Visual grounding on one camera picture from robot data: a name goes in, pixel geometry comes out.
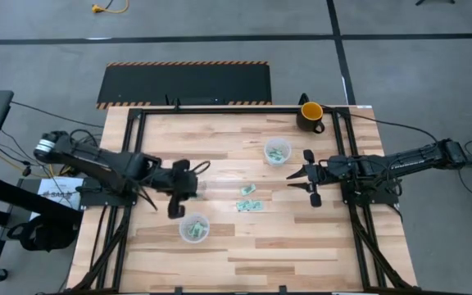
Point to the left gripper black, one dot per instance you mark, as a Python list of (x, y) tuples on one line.
[(178, 182)]

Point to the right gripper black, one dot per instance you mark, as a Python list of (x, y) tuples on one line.
[(322, 174)]

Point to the green Stevia sweetener packet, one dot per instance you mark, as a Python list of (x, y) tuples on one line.
[(273, 151), (200, 227), (244, 205), (248, 189), (280, 156), (193, 232), (257, 204)]

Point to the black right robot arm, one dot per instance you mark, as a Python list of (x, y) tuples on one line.
[(416, 157)]

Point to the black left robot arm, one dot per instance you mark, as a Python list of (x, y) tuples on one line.
[(96, 157)]

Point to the clear plastic cup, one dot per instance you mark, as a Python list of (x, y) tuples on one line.
[(269, 144), (184, 221)]

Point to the black mug yellow inside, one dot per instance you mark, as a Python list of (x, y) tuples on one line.
[(311, 111)]

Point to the black hazard-striped floor mat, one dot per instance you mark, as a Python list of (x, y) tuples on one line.
[(187, 82)]

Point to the white printed paper sheet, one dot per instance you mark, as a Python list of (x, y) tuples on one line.
[(55, 192)]

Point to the black bag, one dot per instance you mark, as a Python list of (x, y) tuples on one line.
[(43, 235)]

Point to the black caster wheel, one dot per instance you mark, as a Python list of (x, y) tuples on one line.
[(1, 275)]

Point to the small black mount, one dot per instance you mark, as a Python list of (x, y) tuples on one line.
[(304, 99)]

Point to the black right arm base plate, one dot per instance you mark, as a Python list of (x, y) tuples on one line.
[(387, 198)]

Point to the black table-edge camera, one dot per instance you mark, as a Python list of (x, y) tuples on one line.
[(195, 101)]

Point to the black aluminium table frame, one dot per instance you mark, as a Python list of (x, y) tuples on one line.
[(240, 110)]

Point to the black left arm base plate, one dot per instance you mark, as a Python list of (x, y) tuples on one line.
[(96, 201)]

